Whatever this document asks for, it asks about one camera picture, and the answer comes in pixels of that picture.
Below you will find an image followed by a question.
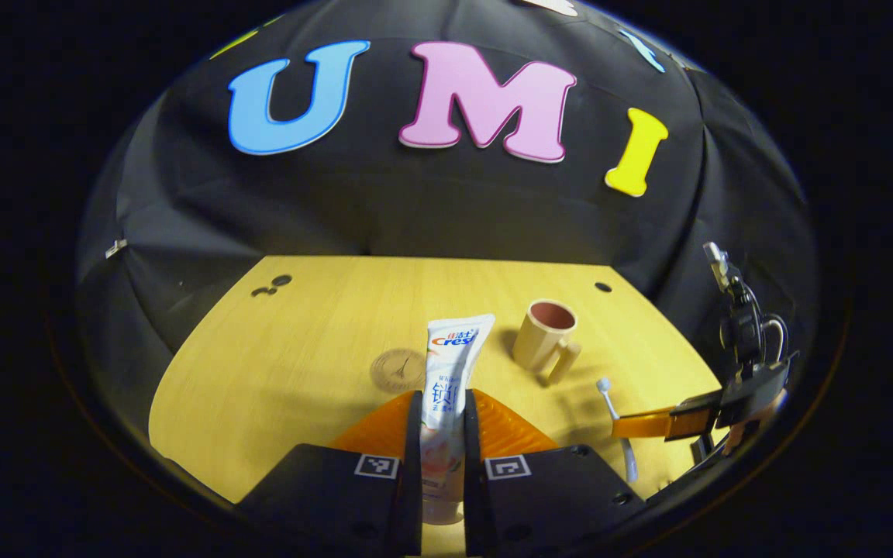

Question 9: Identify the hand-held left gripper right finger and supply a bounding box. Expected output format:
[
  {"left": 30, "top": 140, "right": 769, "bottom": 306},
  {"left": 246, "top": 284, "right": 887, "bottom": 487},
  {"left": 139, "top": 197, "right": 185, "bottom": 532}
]
[{"left": 462, "top": 390, "right": 645, "bottom": 557}]

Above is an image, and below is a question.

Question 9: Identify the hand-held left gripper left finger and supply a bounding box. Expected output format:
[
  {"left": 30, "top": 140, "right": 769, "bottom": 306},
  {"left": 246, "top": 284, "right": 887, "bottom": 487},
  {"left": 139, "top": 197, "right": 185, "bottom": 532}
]
[{"left": 237, "top": 390, "right": 424, "bottom": 557}]

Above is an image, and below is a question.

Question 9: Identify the white toothbrush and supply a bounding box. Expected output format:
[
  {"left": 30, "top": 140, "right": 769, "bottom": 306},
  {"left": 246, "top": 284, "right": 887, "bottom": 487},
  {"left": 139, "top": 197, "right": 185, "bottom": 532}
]
[{"left": 597, "top": 377, "right": 640, "bottom": 483}]

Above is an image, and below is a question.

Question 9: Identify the round brown coaster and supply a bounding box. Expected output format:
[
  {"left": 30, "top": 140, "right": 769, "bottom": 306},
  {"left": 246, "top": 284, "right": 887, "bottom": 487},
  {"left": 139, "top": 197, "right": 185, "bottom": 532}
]
[{"left": 370, "top": 349, "right": 426, "bottom": 393}]

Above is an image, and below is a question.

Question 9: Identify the white toothpaste tube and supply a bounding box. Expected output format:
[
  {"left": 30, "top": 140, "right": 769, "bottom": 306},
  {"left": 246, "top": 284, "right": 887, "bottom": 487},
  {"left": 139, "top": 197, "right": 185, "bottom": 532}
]
[{"left": 419, "top": 314, "right": 496, "bottom": 526}]

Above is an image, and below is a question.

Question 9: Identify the beige cup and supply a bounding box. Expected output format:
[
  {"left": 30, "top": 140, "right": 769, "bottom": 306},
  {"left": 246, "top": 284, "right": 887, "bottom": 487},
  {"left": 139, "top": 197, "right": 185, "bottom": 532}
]
[{"left": 512, "top": 299, "right": 581, "bottom": 386}]

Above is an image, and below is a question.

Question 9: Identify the black backdrop cloth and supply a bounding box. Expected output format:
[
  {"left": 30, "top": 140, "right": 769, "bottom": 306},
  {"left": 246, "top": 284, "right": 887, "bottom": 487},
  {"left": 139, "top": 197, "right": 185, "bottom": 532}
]
[{"left": 74, "top": 0, "right": 819, "bottom": 466}]

